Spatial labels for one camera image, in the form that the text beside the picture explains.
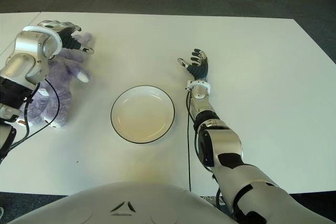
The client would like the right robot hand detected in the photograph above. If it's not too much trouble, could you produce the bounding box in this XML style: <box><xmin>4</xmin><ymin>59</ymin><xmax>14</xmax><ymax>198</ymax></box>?
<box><xmin>177</xmin><ymin>48</ymin><xmax>209</xmax><ymax>80</ymax></box>

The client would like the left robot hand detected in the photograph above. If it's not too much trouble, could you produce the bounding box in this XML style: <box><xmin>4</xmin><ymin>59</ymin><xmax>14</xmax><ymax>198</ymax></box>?
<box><xmin>36</xmin><ymin>19</ymin><xmax>95</xmax><ymax>54</ymax></box>

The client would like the purple plush doll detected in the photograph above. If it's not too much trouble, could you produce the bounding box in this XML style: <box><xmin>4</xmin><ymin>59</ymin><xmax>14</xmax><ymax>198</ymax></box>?
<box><xmin>26</xmin><ymin>31</ymin><xmax>95</xmax><ymax>130</ymax></box>

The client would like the white plate black rim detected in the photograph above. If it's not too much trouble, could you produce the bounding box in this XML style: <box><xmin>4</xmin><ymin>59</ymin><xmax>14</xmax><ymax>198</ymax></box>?
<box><xmin>110</xmin><ymin>84</ymin><xmax>176</xmax><ymax>145</ymax></box>

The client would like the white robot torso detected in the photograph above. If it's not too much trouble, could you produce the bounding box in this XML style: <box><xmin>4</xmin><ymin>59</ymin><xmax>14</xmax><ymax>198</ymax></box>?
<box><xmin>10</xmin><ymin>181</ymin><xmax>237</xmax><ymax>224</ymax></box>

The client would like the white left wrist camera ring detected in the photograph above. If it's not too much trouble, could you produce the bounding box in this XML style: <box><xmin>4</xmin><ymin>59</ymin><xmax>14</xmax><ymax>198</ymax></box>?
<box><xmin>22</xmin><ymin>25</ymin><xmax>63</xmax><ymax>56</ymax></box>

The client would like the white wrist camera ring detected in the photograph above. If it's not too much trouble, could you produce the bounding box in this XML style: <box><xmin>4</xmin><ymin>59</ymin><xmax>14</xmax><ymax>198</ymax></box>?
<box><xmin>185</xmin><ymin>80</ymin><xmax>212</xmax><ymax>91</ymax></box>
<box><xmin>22</xmin><ymin>25</ymin><xmax>63</xmax><ymax>56</ymax></box>

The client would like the white right wrist camera ring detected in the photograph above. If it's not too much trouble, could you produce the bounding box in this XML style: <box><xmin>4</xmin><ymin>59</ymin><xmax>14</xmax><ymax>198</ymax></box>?
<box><xmin>185</xmin><ymin>80</ymin><xmax>212</xmax><ymax>91</ymax></box>

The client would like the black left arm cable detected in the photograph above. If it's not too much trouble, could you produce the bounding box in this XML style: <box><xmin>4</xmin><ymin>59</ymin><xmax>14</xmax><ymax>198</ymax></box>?
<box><xmin>0</xmin><ymin>79</ymin><xmax>60</xmax><ymax>162</ymax></box>

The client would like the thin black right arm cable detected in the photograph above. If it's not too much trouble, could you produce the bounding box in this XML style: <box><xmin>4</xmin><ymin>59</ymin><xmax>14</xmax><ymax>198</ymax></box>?
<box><xmin>185</xmin><ymin>89</ymin><xmax>192</xmax><ymax>192</ymax></box>

